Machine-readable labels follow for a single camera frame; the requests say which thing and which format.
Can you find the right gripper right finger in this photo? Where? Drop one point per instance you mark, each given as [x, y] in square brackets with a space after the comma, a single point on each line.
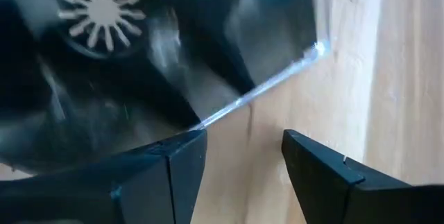
[347, 193]

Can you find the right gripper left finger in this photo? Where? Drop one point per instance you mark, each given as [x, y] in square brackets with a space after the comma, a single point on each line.
[104, 189]

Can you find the black jewel case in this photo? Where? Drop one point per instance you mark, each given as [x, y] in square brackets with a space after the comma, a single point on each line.
[104, 78]

